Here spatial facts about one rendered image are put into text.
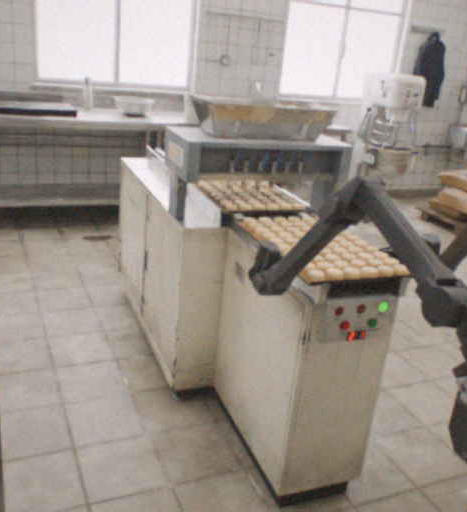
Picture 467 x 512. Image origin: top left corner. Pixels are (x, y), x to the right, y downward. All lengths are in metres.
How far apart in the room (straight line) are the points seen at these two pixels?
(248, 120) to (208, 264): 0.60
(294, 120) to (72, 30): 3.24
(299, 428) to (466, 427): 0.77
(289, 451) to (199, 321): 0.71
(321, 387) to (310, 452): 0.26
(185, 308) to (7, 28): 3.33
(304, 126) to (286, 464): 1.30
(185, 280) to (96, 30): 3.37
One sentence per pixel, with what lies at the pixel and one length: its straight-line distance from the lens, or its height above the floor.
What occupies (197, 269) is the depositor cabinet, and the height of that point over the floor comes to 0.66.
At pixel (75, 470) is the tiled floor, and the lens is 2.34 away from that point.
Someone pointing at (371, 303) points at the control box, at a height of 0.83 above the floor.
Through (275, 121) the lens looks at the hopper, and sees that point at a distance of 2.33.
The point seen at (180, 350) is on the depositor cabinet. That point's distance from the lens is 2.48.
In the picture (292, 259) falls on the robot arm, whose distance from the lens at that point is 1.54.
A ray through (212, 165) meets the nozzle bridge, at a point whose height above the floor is 1.07.
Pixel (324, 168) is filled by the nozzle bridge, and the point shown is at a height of 1.06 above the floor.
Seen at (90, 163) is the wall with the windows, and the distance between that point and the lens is 5.37.
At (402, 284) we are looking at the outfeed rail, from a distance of 1.86.
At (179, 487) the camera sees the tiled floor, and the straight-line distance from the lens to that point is 2.26.
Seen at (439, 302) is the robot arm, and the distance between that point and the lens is 1.14.
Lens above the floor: 1.54
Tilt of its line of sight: 21 degrees down
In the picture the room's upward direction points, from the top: 6 degrees clockwise
